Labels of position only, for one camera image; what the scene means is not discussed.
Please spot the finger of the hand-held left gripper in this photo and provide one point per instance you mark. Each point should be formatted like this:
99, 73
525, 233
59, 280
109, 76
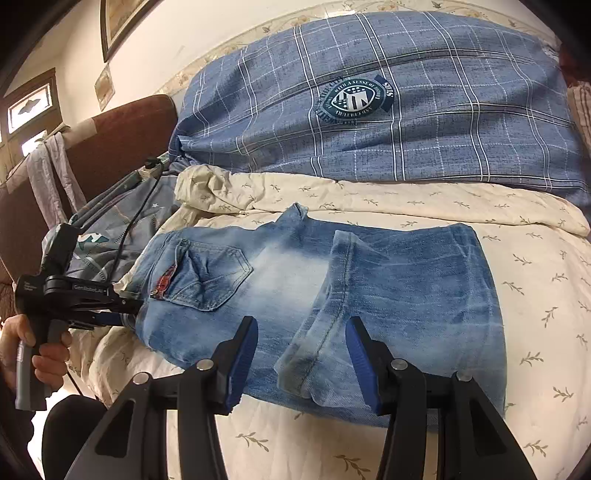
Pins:
127, 304
122, 320

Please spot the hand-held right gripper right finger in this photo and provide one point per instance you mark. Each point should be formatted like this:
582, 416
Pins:
364, 364

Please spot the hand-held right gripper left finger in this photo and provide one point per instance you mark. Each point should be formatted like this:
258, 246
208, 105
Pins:
244, 355

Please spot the blue denim jeans pants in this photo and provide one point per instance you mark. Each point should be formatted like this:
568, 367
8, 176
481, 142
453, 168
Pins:
415, 286

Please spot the person's left forearm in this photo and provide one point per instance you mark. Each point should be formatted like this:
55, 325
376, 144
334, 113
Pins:
11, 415

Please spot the person's left hand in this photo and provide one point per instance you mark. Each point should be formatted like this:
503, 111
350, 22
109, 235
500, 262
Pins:
53, 364

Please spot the grey patterned pillow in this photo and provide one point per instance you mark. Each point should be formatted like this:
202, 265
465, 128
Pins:
161, 210

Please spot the grey hanging cloth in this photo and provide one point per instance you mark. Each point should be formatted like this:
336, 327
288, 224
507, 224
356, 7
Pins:
46, 184

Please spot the person's dark trouser leg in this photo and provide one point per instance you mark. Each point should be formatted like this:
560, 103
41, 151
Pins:
74, 438

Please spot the beige power strip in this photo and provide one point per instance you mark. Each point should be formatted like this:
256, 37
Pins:
150, 171

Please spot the brown padded headboard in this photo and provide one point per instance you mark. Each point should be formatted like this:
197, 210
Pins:
115, 134

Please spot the cream leaf-print bed sheet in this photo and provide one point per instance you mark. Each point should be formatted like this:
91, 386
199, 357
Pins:
531, 323

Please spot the wooden door with glass panes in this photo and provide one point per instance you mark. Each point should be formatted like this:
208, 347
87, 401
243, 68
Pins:
32, 106

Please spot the blue checked quilt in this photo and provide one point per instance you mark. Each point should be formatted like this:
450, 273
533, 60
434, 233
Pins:
277, 92

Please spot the large dark-framed picture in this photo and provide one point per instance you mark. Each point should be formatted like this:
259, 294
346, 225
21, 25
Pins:
120, 23

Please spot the striped floral pillow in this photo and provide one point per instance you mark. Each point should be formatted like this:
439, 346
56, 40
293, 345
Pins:
581, 115

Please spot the small wall picture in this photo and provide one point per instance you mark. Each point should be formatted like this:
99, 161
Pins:
103, 82

